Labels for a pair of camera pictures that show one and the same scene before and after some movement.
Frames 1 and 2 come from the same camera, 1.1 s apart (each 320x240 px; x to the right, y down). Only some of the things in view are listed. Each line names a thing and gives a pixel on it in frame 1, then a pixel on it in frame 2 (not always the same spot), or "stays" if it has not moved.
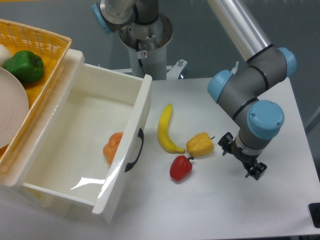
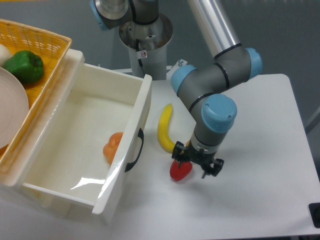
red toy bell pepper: [181, 167] stays
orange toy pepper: [109, 149] stays
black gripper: [248, 160] -> [181, 153]
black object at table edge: [314, 211] stays
